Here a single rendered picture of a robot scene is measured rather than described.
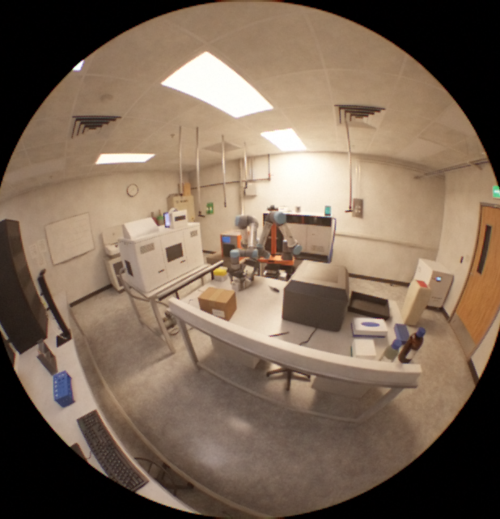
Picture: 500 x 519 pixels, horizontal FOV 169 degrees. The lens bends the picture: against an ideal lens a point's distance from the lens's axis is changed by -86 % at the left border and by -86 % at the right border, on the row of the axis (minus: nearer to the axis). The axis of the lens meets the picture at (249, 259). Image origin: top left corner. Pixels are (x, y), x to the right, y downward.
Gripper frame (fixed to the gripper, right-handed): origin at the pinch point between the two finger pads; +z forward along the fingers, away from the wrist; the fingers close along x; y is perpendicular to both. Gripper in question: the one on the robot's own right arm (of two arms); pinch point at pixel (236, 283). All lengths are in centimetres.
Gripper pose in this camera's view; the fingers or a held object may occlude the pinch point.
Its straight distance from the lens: 152.7
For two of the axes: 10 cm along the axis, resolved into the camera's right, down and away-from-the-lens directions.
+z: 0.3, 9.4, 3.5
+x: -7.6, -2.0, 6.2
